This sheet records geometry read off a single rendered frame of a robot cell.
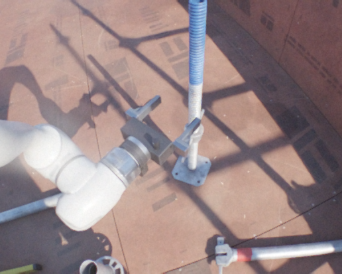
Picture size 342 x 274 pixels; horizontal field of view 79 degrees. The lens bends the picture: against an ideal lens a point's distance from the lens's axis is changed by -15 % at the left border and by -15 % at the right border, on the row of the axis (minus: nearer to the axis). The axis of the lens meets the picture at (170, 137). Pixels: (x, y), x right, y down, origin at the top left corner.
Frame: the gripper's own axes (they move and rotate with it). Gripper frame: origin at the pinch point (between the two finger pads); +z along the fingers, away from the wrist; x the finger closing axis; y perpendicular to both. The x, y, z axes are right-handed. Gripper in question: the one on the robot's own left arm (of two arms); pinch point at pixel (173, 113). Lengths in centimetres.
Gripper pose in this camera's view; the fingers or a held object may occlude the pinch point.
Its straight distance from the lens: 64.6
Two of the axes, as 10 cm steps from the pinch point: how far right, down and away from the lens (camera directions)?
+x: -7.8, -5.0, 3.9
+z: 6.3, -6.6, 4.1
